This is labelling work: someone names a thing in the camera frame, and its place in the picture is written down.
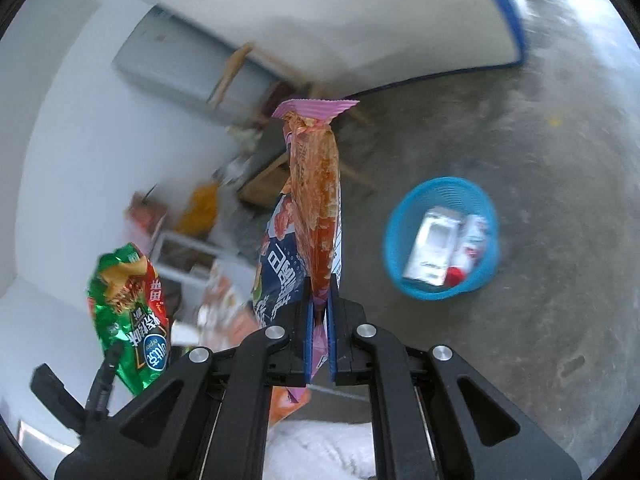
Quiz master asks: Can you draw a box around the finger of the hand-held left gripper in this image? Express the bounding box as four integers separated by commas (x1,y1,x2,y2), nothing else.
84,342,126,418

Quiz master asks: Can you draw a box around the yellow plastic bag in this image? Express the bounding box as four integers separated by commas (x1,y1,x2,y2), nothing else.
175,182,221,238

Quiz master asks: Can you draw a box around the orange and pink snack bag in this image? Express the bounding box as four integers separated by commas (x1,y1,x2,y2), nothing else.
252,97,361,426

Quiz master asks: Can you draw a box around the green snack bag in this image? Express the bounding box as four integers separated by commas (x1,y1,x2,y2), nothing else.
87,242,172,396

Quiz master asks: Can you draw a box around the blue plastic mesh basket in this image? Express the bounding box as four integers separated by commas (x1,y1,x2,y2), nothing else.
382,176,500,302

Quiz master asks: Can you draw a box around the white board with blue edge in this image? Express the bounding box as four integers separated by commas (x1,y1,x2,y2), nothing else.
122,0,528,98

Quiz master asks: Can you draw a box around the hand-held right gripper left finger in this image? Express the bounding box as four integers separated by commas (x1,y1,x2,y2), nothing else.
54,276,316,480

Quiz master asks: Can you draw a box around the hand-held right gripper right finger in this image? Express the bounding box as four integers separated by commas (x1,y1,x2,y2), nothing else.
326,280,583,480

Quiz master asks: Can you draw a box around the white bottle with red cap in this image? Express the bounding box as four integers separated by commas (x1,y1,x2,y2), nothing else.
445,214,490,288

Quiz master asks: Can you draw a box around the white fuzzy cloth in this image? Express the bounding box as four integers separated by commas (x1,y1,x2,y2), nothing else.
265,420,376,480

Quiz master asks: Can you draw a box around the wooden chair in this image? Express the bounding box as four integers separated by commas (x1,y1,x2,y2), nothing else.
207,42,376,206

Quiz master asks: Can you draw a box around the grey cable box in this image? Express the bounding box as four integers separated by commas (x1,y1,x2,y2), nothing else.
402,206,463,287

